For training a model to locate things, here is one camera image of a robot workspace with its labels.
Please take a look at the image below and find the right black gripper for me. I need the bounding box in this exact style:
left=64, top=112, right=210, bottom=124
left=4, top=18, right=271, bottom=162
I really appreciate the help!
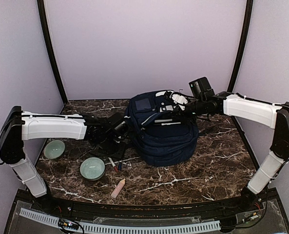
left=169, top=97, right=207, bottom=125

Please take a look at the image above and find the blue capped white marker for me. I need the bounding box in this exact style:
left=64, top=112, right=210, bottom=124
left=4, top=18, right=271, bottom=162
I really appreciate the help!
left=118, top=160, right=123, bottom=171

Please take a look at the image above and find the red capped white marker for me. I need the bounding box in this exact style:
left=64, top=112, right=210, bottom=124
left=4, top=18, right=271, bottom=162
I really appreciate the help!
left=108, top=157, right=118, bottom=172

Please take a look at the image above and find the navy blue student backpack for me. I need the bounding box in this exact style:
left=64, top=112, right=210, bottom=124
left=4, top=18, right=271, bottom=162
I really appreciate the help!
left=124, top=90, right=199, bottom=167

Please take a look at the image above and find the pink pencil-shaped eraser tube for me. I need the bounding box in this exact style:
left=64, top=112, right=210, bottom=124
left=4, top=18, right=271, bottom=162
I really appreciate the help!
left=111, top=178, right=126, bottom=198

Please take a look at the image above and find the purple capped white marker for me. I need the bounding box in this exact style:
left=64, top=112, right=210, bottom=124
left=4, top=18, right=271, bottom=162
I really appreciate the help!
left=154, top=118, right=173, bottom=123

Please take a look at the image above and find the black capped white marker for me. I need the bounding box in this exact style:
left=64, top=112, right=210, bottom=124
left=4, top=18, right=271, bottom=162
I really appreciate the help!
left=154, top=122, right=181, bottom=126

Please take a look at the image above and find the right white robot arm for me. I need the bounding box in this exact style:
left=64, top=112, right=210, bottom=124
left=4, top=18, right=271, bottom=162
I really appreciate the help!
left=162, top=90, right=289, bottom=212

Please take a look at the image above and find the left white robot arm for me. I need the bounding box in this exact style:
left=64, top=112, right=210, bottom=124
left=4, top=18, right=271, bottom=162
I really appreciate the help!
left=0, top=106, right=128, bottom=213

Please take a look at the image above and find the near celadon green bowl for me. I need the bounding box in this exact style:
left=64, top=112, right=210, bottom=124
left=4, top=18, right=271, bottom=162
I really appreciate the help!
left=80, top=157, right=105, bottom=181

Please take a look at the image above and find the celadon green bowl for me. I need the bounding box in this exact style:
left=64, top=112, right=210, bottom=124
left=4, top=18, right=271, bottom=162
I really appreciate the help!
left=43, top=140, right=65, bottom=160
left=80, top=157, right=105, bottom=181

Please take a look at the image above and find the far celadon green bowl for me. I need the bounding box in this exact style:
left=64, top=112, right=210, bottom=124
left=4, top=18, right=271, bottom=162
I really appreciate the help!
left=43, top=140, right=65, bottom=160

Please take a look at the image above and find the small green circuit board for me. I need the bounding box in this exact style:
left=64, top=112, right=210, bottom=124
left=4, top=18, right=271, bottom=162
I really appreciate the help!
left=58, top=218, right=79, bottom=231

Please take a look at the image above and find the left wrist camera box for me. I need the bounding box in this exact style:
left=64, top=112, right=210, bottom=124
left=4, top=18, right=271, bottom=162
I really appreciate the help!
left=108, top=113, right=125, bottom=131

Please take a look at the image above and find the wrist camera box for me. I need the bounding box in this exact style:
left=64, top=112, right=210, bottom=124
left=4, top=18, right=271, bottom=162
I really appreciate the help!
left=108, top=113, right=125, bottom=131
left=189, top=77, right=215, bottom=98

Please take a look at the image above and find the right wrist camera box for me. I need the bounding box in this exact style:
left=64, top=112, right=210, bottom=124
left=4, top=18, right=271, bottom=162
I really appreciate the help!
left=189, top=77, right=215, bottom=98

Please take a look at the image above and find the white slotted cable duct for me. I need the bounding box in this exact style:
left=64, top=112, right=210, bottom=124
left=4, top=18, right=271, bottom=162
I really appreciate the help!
left=19, top=208, right=221, bottom=234

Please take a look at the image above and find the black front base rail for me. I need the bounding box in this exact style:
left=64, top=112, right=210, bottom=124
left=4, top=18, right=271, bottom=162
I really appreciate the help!
left=12, top=189, right=281, bottom=220

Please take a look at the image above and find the right black frame post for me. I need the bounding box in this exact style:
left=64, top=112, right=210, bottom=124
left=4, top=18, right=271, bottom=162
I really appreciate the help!
left=227, top=0, right=254, bottom=92

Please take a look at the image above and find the black frame post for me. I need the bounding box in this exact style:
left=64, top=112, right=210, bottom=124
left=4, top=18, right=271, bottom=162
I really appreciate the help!
left=37, top=0, right=68, bottom=105
left=227, top=0, right=254, bottom=92

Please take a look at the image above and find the left black frame post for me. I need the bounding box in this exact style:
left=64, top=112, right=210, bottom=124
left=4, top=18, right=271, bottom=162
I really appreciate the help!
left=37, top=0, right=68, bottom=105

